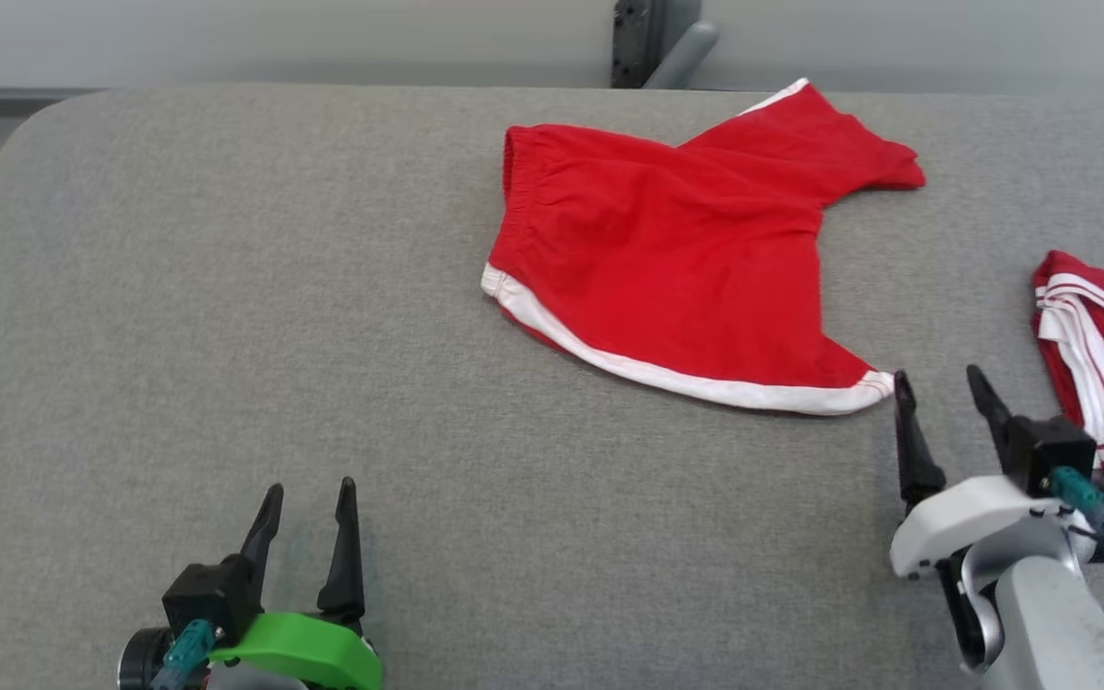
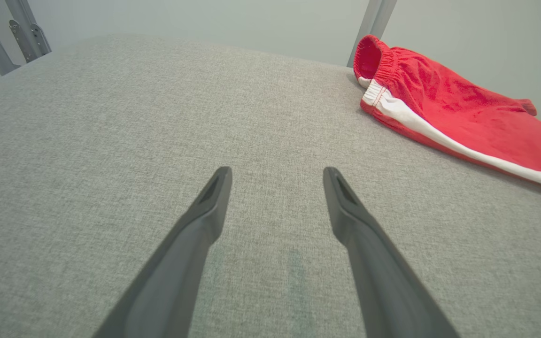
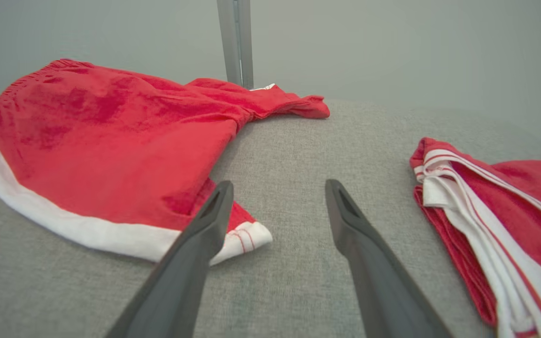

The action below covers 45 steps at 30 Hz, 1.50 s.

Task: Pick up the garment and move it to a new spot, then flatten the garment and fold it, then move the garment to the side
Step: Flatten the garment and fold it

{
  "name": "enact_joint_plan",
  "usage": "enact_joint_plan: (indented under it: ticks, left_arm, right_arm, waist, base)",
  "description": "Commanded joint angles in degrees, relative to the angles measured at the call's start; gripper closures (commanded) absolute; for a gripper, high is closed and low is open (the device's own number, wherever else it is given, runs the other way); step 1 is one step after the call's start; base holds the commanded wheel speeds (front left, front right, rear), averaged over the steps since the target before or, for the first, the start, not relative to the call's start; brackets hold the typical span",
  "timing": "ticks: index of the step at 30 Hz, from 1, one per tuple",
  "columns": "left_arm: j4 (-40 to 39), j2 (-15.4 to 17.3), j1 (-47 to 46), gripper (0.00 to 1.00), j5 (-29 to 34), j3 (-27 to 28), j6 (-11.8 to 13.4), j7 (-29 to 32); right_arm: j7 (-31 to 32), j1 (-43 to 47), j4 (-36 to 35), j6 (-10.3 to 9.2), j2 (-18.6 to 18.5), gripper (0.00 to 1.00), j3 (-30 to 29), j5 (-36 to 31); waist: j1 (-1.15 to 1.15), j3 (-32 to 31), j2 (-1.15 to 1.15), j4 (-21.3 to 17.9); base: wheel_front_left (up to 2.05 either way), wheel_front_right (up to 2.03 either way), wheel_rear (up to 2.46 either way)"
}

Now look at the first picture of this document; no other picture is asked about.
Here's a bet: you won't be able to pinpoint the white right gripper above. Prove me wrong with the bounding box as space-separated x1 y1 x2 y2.
888 363 1088 581

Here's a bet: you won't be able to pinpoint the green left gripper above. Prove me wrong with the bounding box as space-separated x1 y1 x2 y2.
207 475 384 690

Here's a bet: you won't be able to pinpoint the red shorts with white hem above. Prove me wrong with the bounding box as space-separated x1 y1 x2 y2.
480 79 928 417

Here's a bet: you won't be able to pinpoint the left camera cable teal plug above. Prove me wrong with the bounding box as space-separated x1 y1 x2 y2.
148 618 219 690

